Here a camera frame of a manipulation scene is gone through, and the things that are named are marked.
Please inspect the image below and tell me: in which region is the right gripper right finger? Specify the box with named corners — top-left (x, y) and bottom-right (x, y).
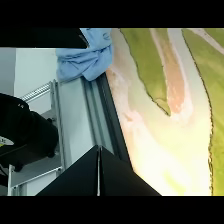
top-left (98, 145), bottom-right (162, 197)

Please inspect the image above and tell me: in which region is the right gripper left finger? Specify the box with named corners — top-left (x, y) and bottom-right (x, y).
top-left (35, 144), bottom-right (100, 197)

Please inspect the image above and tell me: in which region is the light blue garment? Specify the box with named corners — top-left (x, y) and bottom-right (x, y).
top-left (54, 27), bottom-right (115, 83)

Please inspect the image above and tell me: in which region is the silver frame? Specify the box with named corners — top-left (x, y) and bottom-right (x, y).
top-left (6, 73), bottom-right (133, 197)

